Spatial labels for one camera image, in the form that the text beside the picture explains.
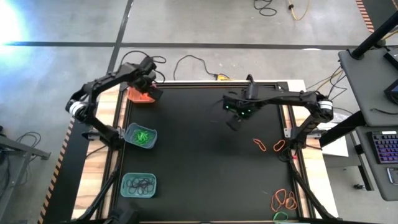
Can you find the grey metal stand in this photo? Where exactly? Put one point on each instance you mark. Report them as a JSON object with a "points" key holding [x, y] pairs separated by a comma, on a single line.
{"points": [[18, 147]]}

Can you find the dark handheld device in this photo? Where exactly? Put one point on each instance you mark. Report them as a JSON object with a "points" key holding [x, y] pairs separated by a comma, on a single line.
{"points": [[393, 175]]}

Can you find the black desk leg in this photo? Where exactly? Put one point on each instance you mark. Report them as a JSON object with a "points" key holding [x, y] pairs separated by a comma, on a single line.
{"points": [[365, 171]]}

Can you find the teal plastic basket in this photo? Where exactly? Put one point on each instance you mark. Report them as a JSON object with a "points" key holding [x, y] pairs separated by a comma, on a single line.
{"points": [[124, 185]]}

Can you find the large orange rubber band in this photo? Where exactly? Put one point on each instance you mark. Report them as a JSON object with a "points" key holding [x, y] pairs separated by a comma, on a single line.
{"points": [[273, 202]]}

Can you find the black desk brace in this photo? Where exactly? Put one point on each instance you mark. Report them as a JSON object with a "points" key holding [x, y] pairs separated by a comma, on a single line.
{"points": [[345, 130]]}

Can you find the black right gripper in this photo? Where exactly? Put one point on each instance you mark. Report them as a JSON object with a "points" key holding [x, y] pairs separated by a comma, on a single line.
{"points": [[241, 107]]}

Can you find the orange plastic basket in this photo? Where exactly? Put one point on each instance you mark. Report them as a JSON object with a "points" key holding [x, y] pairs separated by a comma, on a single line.
{"points": [[138, 97]]}

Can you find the blue-grey plastic basket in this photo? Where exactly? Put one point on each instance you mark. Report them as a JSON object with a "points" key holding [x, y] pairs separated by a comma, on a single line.
{"points": [[129, 133]]}

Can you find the dark tablet screen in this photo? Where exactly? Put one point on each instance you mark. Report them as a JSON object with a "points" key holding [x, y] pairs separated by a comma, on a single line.
{"points": [[393, 93]]}

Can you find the small orange rubber band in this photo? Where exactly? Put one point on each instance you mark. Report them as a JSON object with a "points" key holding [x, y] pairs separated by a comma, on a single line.
{"points": [[292, 205]]}

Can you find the black table mat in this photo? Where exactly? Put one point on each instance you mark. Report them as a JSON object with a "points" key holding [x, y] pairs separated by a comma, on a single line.
{"points": [[217, 186]]}

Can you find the white paper sheet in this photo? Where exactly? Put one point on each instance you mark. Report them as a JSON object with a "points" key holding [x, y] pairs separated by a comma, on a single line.
{"points": [[337, 151]]}

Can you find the backlit keyboard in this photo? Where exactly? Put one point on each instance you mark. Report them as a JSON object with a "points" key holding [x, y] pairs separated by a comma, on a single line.
{"points": [[387, 147]]}

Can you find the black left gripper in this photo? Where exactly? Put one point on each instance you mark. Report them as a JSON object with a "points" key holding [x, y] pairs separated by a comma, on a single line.
{"points": [[141, 79]]}

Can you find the dark green rubber band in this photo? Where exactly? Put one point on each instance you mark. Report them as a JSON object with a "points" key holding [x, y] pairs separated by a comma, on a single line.
{"points": [[144, 140]]}

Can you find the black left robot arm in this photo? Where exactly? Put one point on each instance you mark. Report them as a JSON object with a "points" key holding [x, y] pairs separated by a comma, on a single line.
{"points": [[102, 81]]}

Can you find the grey keyboard desk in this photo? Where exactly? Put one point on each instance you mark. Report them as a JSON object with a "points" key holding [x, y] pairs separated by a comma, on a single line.
{"points": [[377, 186]]}

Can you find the black clamp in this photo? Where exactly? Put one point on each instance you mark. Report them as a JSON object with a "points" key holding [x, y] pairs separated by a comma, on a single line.
{"points": [[249, 77]]}

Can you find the black pole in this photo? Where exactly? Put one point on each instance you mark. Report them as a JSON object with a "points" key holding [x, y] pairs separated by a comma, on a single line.
{"points": [[373, 39]]}

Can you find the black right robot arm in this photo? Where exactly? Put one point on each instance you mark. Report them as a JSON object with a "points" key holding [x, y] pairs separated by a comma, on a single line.
{"points": [[289, 98]]}

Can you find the small black floor object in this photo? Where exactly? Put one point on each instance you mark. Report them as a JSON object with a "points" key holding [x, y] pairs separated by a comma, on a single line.
{"points": [[359, 186]]}

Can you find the black floor mat striped edge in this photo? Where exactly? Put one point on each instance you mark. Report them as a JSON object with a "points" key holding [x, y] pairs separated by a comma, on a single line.
{"points": [[373, 9], [71, 174]]}

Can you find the black desk device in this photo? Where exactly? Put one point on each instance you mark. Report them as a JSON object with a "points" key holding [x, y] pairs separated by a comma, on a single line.
{"points": [[392, 59]]}

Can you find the black aluminium table frame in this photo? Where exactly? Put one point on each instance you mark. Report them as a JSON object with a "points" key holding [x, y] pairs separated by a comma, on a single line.
{"points": [[202, 83]]}

